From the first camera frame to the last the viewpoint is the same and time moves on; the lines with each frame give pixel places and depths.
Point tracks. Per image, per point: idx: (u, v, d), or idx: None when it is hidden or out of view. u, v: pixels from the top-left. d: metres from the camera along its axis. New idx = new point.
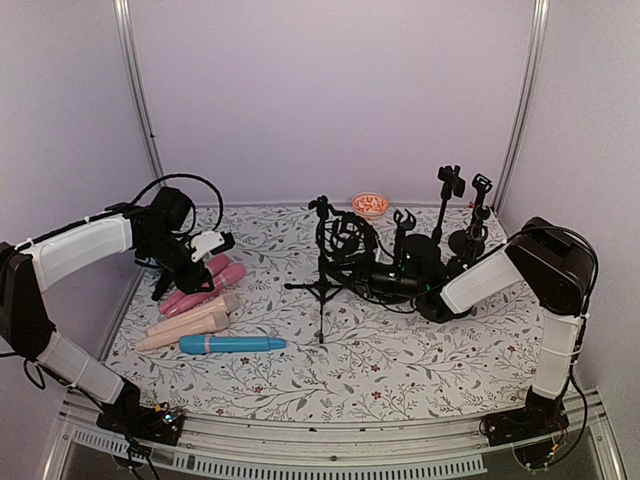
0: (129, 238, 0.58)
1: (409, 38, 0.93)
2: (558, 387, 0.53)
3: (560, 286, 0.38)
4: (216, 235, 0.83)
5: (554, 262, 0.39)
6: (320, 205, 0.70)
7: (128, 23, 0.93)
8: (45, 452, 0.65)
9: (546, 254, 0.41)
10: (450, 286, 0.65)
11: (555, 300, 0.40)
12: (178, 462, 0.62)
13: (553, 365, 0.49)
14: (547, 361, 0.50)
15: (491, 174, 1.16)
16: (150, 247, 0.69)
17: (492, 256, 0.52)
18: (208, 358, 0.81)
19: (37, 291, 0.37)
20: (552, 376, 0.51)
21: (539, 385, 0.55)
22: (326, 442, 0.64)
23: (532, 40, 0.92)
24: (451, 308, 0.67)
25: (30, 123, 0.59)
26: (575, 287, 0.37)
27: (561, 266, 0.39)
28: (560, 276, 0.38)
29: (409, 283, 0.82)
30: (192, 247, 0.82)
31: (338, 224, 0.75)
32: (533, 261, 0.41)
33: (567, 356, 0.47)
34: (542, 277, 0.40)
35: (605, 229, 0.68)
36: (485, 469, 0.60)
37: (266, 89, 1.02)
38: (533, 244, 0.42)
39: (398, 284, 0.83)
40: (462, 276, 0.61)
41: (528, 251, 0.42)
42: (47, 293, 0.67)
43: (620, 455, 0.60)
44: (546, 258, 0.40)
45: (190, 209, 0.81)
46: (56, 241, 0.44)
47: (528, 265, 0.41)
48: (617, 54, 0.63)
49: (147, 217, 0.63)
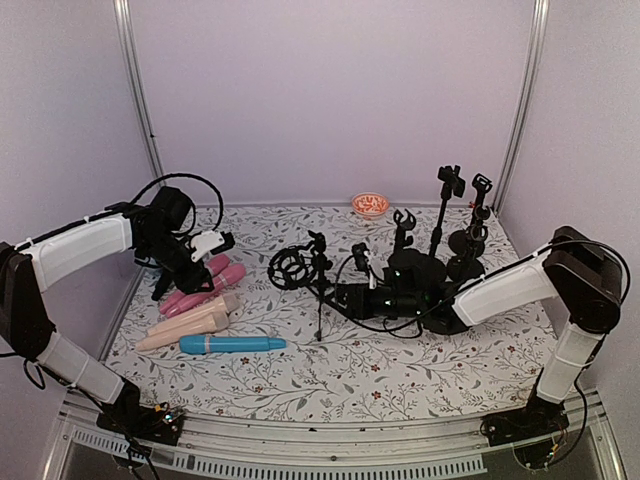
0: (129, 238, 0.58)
1: (408, 38, 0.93)
2: (565, 393, 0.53)
3: (599, 306, 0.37)
4: (211, 233, 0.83)
5: (595, 280, 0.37)
6: (320, 242, 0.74)
7: (128, 23, 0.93)
8: (46, 452, 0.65)
9: (584, 271, 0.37)
10: (465, 299, 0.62)
11: (593, 320, 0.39)
12: (178, 462, 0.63)
13: (562, 372, 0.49)
14: (554, 367, 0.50)
15: (490, 174, 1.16)
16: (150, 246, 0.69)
17: (519, 269, 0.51)
18: (208, 358, 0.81)
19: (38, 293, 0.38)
20: (558, 382, 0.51)
21: (546, 393, 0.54)
22: (327, 442, 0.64)
23: (532, 39, 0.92)
24: (465, 319, 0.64)
25: (29, 124, 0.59)
26: (616, 306, 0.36)
27: (601, 284, 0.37)
28: (600, 297, 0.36)
29: (408, 302, 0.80)
30: (192, 247, 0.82)
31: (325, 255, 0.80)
32: (570, 279, 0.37)
33: (580, 366, 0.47)
34: (577, 296, 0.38)
35: (605, 229, 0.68)
36: (484, 469, 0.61)
37: (265, 90, 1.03)
38: (570, 259, 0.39)
39: (397, 304, 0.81)
40: (478, 287, 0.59)
41: (570, 269, 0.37)
42: (47, 293, 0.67)
43: (620, 456, 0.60)
44: (588, 275, 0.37)
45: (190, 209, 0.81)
46: (56, 241, 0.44)
47: (566, 283, 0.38)
48: (617, 55, 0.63)
49: (147, 217, 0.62)
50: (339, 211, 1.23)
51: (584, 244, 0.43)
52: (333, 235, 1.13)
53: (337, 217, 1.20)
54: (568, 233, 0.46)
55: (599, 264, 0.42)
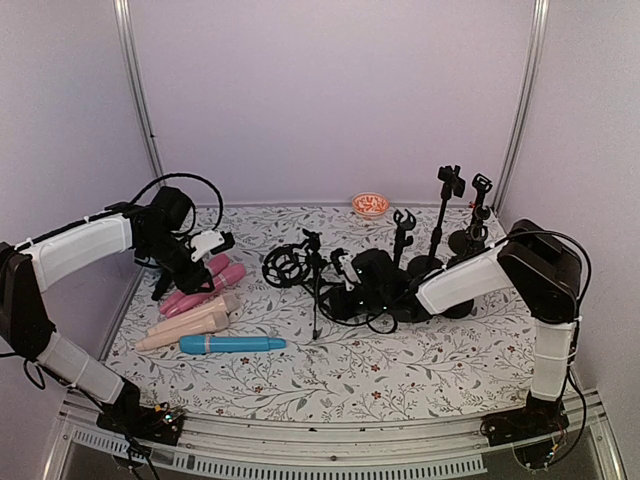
0: (129, 238, 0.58)
1: (408, 38, 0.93)
2: (558, 390, 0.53)
3: (553, 297, 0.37)
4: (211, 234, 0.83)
5: (549, 272, 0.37)
6: (313, 241, 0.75)
7: (128, 23, 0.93)
8: (45, 452, 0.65)
9: (538, 262, 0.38)
10: (428, 288, 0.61)
11: (547, 310, 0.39)
12: (178, 462, 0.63)
13: (553, 370, 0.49)
14: (544, 367, 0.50)
15: (490, 174, 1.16)
16: (150, 246, 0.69)
17: (476, 261, 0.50)
18: (208, 358, 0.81)
19: (37, 292, 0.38)
20: (551, 381, 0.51)
21: (539, 391, 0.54)
22: (326, 442, 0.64)
23: (532, 39, 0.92)
24: (429, 308, 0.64)
25: (29, 125, 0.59)
26: (569, 297, 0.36)
27: (555, 275, 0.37)
28: (554, 288, 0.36)
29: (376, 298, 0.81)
30: (192, 247, 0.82)
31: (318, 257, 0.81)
32: (523, 270, 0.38)
33: (563, 359, 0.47)
34: (531, 287, 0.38)
35: (605, 229, 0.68)
36: (485, 469, 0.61)
37: (266, 90, 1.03)
38: (525, 251, 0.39)
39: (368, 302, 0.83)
40: (440, 277, 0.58)
41: (522, 260, 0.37)
42: (46, 293, 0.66)
43: (620, 455, 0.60)
44: (542, 267, 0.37)
45: (190, 208, 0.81)
46: (56, 241, 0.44)
47: (519, 274, 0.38)
48: (617, 56, 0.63)
49: (146, 216, 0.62)
50: (339, 211, 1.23)
51: (540, 236, 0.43)
52: (333, 235, 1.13)
53: (337, 217, 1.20)
54: (525, 226, 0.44)
55: (556, 258, 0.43)
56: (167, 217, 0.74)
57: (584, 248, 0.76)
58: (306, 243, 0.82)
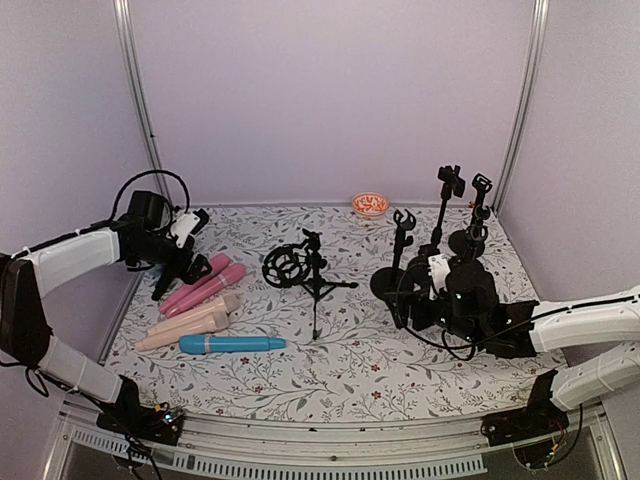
0: (115, 250, 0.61)
1: (409, 38, 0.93)
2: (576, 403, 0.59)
3: None
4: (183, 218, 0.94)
5: None
6: (314, 240, 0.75)
7: (128, 23, 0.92)
8: (46, 452, 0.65)
9: None
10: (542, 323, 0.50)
11: None
12: (178, 462, 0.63)
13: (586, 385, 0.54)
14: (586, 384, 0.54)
15: (491, 174, 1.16)
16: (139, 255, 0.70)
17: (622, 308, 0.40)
18: (208, 358, 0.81)
19: (35, 295, 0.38)
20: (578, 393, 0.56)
21: (565, 399, 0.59)
22: (326, 442, 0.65)
23: (532, 39, 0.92)
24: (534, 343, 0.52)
25: (27, 126, 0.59)
26: None
27: None
28: None
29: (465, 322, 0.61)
30: (174, 236, 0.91)
31: (317, 256, 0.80)
32: None
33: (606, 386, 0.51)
34: None
35: (606, 229, 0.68)
36: (484, 469, 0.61)
37: (266, 90, 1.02)
38: None
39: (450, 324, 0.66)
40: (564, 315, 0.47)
41: None
42: (46, 301, 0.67)
43: (620, 455, 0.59)
44: None
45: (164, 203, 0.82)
46: (52, 249, 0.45)
47: None
48: (618, 56, 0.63)
49: (131, 231, 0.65)
50: (339, 210, 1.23)
51: None
52: (333, 235, 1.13)
53: (337, 217, 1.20)
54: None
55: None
56: (146, 222, 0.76)
57: (585, 248, 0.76)
58: (306, 242, 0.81)
